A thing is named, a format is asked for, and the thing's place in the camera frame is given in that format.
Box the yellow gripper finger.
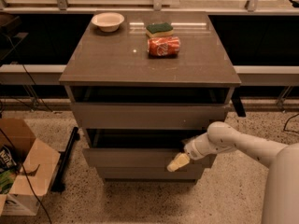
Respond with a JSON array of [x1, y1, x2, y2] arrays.
[[167, 153, 190, 172]]

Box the grey drawer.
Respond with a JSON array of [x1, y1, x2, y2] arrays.
[[71, 103, 229, 130], [83, 129, 204, 168], [96, 167, 204, 180]]

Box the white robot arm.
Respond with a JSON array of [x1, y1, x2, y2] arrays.
[[167, 121, 299, 224]]

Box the grey drawer cabinet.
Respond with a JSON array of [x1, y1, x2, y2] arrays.
[[60, 11, 240, 170]]

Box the open cardboard box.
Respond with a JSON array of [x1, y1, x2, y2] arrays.
[[0, 119, 60, 216]]

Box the red soda can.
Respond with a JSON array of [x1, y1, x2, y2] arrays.
[[148, 36, 180, 57]]

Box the black bar on floor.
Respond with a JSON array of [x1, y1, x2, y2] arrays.
[[51, 127, 80, 192]]

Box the green yellow sponge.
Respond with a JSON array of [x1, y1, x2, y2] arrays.
[[146, 22, 174, 38]]

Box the white bowl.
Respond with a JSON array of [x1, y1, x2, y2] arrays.
[[92, 12, 124, 33]]

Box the green package in box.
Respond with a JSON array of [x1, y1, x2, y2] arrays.
[[0, 169, 17, 194]]

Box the chip bag in box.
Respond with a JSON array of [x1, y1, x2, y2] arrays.
[[0, 146, 17, 173]]

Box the metal window railing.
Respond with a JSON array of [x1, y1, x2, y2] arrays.
[[0, 0, 299, 16]]

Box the black cable right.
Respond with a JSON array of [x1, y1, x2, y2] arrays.
[[282, 112, 299, 133]]

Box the black cable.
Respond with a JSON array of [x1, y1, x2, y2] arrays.
[[0, 35, 57, 224], [282, 112, 299, 133]]

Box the black cable left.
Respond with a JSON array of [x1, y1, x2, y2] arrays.
[[0, 35, 57, 224]]

